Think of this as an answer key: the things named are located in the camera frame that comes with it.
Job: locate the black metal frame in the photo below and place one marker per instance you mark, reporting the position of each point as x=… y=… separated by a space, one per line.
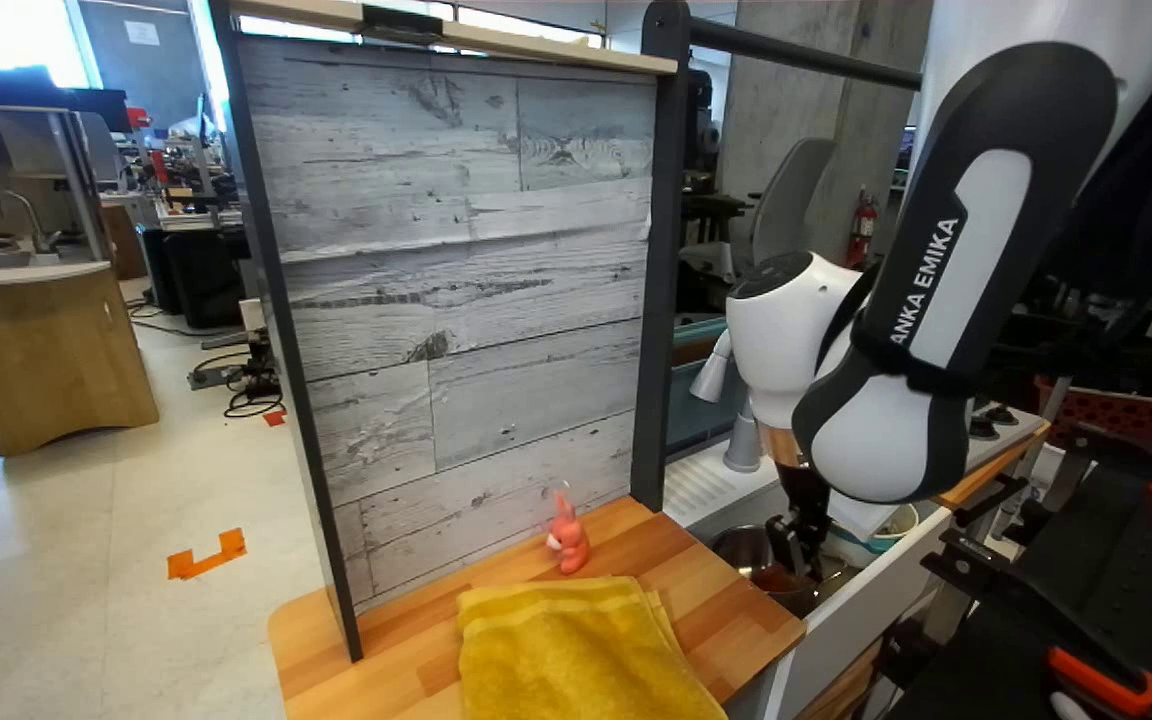
x=661 y=265

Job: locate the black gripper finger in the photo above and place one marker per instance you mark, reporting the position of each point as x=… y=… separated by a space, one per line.
x=782 y=557
x=812 y=561

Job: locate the white black Franka arm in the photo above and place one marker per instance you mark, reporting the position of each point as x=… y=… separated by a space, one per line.
x=949 y=265

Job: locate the grey office chair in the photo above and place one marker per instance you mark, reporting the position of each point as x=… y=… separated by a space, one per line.
x=791 y=201

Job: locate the pink red plushie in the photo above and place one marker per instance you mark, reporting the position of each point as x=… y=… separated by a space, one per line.
x=566 y=540

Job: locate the grey wood-look backsplash panel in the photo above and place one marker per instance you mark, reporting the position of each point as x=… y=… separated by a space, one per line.
x=470 y=265

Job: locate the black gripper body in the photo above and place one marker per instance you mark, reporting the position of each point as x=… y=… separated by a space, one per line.
x=806 y=496

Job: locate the black fabric cover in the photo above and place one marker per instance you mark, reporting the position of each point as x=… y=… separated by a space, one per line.
x=1142 y=201

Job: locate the wooden cabinet grey top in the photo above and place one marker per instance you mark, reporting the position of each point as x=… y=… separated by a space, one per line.
x=41 y=364

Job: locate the black storage case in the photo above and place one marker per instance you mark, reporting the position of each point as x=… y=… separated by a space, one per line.
x=201 y=272

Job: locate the teal planter box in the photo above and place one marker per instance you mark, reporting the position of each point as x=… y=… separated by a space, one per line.
x=690 y=417

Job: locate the yellow terry towel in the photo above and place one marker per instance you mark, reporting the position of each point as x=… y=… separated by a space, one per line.
x=578 y=655

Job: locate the light wooden plank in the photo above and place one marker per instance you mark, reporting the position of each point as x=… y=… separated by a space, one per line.
x=537 y=38

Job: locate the orange plastic crate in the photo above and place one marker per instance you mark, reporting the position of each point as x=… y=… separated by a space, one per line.
x=1117 y=408

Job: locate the white farmhouse sink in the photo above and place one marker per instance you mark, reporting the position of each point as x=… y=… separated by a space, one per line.
x=857 y=607

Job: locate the black grey toy stovetop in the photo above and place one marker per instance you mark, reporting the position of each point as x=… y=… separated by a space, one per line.
x=1010 y=435

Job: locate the red fire extinguisher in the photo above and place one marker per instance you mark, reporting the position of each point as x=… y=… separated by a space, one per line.
x=862 y=231

